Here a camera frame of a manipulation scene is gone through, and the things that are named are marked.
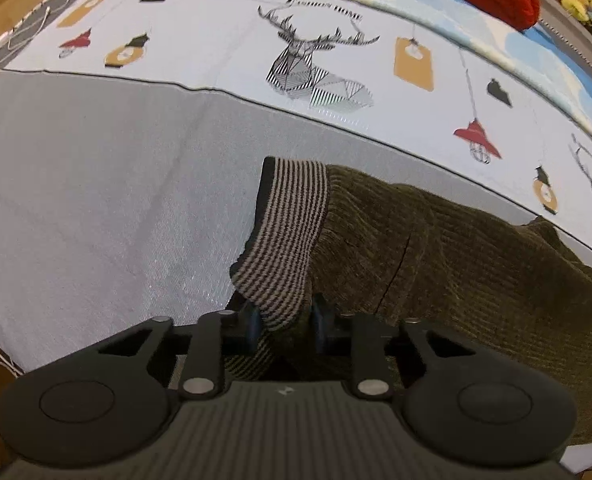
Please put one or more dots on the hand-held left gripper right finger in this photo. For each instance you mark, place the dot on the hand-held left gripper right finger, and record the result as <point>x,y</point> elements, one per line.
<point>320,327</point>

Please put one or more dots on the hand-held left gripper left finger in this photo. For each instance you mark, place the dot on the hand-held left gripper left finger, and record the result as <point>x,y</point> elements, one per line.
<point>251,327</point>

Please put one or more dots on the blue white patterned blanket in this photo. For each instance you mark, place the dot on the blue white patterned blanket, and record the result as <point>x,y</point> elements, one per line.
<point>541,55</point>

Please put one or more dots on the olive knit sweater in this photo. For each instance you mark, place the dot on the olive knit sweater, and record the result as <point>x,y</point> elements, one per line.
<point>451,270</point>

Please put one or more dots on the deer printed bed sheet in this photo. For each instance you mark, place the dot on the deer printed bed sheet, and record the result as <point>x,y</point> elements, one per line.
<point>126,185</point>

